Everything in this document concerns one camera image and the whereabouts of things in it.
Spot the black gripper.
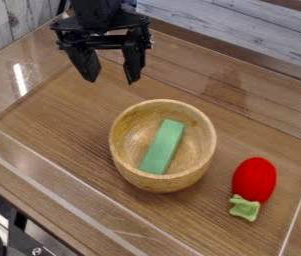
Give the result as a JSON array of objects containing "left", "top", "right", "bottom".
[{"left": 49, "top": 0, "right": 151, "bottom": 84}]

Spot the green rectangular block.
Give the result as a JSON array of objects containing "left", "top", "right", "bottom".
[{"left": 138, "top": 119, "right": 184, "bottom": 175}]

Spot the brown wooden bowl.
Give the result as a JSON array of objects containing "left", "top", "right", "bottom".
[{"left": 108, "top": 99, "right": 216, "bottom": 193}]

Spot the red felt strawberry toy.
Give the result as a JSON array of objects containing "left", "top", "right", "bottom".
[{"left": 228, "top": 157, "right": 276, "bottom": 222}]

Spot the clear acrylic tray wall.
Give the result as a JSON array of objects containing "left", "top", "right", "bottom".
[{"left": 0, "top": 130, "right": 202, "bottom": 256}]

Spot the black table leg bracket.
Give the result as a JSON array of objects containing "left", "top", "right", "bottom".
[{"left": 7, "top": 211, "right": 55, "bottom": 256}]

